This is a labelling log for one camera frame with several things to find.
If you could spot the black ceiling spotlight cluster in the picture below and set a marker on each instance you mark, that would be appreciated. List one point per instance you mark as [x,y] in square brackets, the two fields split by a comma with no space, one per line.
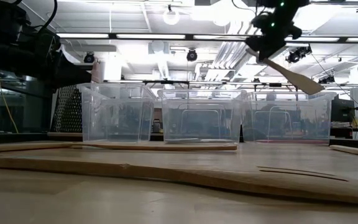
[297,55]
[326,80]

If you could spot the black ceiling camera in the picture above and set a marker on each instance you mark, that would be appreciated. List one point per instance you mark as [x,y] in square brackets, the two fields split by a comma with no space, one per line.
[192,56]
[89,58]

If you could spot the metal box grater pink top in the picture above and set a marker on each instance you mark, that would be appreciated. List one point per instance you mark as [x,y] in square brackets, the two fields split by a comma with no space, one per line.
[68,112]

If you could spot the round white ceiling lamp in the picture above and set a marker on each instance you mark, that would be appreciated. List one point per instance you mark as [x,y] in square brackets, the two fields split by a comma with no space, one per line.
[171,17]

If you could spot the black computer monitor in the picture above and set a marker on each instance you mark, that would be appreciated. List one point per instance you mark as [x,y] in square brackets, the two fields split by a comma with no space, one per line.
[342,112]

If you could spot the clear plastic bin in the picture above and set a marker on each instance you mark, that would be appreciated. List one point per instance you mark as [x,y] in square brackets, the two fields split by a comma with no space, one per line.
[200,124]
[117,124]
[291,124]

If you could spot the black frame rails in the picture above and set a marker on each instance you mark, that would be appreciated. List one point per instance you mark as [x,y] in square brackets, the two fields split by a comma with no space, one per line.
[11,138]
[353,143]

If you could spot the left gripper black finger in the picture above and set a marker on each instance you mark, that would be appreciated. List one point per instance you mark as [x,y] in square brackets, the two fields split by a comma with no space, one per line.
[73,76]

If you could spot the metal tongs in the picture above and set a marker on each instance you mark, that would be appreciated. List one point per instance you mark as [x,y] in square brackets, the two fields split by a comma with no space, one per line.
[219,141]

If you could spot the wooden slant-edged spatula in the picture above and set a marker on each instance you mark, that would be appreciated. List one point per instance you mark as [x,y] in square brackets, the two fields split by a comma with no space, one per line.
[166,147]

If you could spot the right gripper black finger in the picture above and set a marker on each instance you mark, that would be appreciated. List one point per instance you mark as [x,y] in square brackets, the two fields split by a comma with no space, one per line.
[270,49]
[253,43]

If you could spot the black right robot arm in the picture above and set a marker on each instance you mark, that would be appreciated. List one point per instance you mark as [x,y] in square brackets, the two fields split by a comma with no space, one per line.
[291,6]

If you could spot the long ceiling light strip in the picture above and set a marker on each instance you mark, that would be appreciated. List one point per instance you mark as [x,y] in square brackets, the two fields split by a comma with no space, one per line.
[151,36]

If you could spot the wooden slotted spoon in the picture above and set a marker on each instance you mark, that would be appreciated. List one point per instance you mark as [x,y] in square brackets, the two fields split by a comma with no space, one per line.
[197,179]

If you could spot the wooden solid spoon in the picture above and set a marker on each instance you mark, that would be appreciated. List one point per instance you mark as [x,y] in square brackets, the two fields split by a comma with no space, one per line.
[17,147]

